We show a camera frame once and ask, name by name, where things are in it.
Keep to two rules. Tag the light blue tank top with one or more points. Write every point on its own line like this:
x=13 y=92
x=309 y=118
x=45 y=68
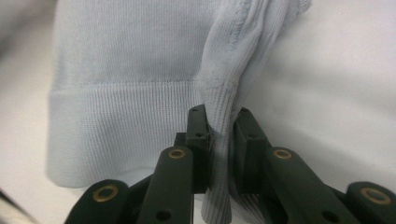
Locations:
x=124 y=62

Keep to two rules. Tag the white table board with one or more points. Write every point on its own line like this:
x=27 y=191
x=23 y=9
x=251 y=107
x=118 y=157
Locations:
x=327 y=93

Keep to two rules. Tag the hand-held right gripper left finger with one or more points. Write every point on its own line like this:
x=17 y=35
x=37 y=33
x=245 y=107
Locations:
x=199 y=149

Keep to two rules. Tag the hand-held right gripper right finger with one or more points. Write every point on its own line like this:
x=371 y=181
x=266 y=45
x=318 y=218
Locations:
x=249 y=149

